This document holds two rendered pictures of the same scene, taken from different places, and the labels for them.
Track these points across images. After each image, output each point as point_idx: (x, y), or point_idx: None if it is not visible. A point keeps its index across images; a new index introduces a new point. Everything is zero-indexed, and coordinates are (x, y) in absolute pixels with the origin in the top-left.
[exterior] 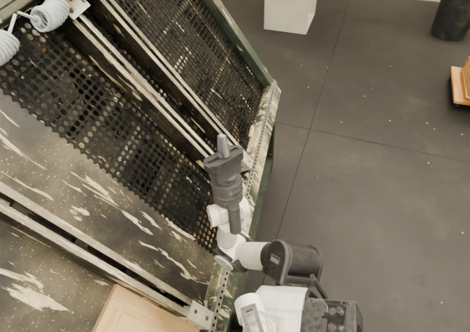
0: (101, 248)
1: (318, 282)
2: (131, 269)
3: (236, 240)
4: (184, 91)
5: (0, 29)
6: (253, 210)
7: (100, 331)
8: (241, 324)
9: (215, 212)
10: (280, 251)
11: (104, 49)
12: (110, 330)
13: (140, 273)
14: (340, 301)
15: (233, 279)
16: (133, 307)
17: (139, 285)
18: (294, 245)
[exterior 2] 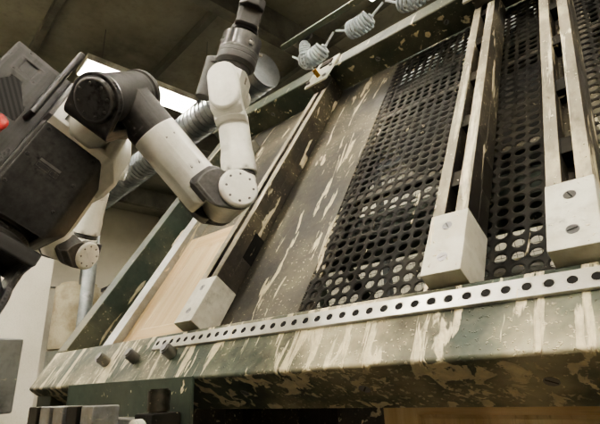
0: (277, 168)
1: (70, 62)
2: (259, 195)
3: (220, 158)
4: (549, 51)
5: (432, 37)
6: (415, 357)
7: (226, 230)
8: None
9: None
10: None
11: (476, 25)
12: (225, 236)
13: (254, 204)
14: (34, 54)
15: (232, 360)
16: None
17: (245, 211)
18: (129, 71)
